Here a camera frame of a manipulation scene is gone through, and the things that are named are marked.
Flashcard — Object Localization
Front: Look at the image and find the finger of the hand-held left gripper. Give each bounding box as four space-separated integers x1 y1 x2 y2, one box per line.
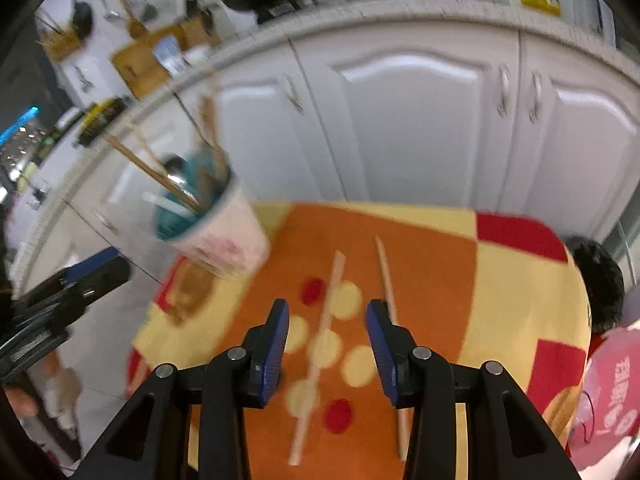
14 257 132 327
17 247 121 307

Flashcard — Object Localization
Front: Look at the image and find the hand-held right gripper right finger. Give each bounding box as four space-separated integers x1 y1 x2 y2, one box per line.
364 299 584 480

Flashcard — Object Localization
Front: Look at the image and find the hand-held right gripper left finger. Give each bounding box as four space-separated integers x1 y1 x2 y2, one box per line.
82 298 291 480

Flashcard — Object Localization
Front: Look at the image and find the wooden chopstick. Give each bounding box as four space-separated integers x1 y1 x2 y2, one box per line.
288 251 347 466
123 118 173 178
102 132 201 211
374 236 409 462

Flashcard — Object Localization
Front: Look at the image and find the white plastic spoon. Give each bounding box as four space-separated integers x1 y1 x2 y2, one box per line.
143 190 199 219

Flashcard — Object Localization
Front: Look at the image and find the metal spoon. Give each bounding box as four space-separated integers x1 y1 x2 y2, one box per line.
165 167 199 197

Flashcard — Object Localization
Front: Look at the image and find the white printed cup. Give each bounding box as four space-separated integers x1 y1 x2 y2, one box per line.
156 156 272 282

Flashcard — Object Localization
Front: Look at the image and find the person's left hand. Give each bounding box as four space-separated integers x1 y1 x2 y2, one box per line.
5 351 84 432

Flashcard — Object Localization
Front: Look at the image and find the curved white cabinet door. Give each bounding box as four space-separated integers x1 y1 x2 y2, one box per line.
9 105 168 291

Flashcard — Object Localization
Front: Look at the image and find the orange patterned blanket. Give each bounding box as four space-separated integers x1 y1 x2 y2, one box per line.
127 200 594 480

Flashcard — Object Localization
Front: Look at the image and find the yellow-lidded black casserole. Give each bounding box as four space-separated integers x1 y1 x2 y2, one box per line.
77 95 129 149

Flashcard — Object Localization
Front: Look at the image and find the wooden cutting board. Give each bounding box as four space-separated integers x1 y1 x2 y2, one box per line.
110 25 189 101

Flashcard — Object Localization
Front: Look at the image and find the white and blue packet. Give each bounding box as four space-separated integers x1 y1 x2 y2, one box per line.
152 35 186 79

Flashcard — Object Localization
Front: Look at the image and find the dark round object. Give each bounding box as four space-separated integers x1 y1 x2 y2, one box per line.
564 236 627 337

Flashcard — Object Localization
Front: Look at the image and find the red printed bag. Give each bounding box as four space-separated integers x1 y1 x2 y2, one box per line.
565 322 640 467

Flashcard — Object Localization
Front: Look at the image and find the hanging black ladle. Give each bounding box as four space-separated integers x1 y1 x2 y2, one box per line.
69 0 95 41

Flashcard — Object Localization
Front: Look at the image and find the hanging wooden spatula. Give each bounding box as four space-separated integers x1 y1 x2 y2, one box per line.
112 0 146 40

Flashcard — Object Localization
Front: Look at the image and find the wooden knife block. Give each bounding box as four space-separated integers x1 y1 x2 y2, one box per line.
179 0 224 49

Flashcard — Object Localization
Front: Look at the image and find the hanging metal ladle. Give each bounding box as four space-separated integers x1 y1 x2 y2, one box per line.
87 0 121 22

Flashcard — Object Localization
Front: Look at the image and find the cabinet door handle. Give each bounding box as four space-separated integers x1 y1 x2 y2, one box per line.
497 62 512 119
528 70 544 124
282 73 306 116
94 211 122 235

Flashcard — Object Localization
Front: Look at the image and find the wall-mounted chopstick basket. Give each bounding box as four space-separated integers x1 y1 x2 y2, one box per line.
37 14 82 61

